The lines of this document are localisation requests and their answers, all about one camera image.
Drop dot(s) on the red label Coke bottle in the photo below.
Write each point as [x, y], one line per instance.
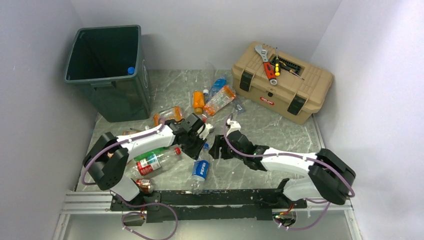
[154, 164]

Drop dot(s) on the clear orange-label bottle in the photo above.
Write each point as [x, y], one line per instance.
[222, 98]

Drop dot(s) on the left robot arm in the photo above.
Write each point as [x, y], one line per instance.
[106, 161]

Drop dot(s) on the tan plastic toolbox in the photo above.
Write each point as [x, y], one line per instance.
[301, 87]

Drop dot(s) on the Pepsi bottle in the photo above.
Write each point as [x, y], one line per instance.
[200, 170]
[130, 70]

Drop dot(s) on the dark green trash bin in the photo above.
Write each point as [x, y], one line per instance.
[97, 66]

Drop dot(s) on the tall clear bottle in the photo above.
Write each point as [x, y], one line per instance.
[208, 74]

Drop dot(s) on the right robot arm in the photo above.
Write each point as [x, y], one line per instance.
[323, 174]

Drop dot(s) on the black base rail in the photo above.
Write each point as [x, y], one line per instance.
[165, 205]

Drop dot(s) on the small orange juice bottle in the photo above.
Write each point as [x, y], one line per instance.
[198, 102]

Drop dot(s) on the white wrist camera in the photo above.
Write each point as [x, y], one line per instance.
[232, 126]
[205, 130]

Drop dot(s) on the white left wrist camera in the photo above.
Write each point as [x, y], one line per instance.
[205, 130]

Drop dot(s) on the red-handled adjustable wrench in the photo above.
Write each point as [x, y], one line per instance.
[268, 68]

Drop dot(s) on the blue label water bottle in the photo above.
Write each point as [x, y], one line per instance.
[211, 89]

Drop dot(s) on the yellow black screwdriver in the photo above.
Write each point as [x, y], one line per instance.
[277, 67]

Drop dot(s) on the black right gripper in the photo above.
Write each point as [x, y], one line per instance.
[219, 142]

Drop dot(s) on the green plastic bottle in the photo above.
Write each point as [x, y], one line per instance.
[149, 153]

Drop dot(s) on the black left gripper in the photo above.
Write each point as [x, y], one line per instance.
[195, 152]

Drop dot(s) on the crushed clear blue bottle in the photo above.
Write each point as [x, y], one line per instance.
[238, 107]

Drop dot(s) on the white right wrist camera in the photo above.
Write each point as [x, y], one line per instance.
[232, 126]

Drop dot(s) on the crushed red soda can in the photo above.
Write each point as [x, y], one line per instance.
[146, 185]

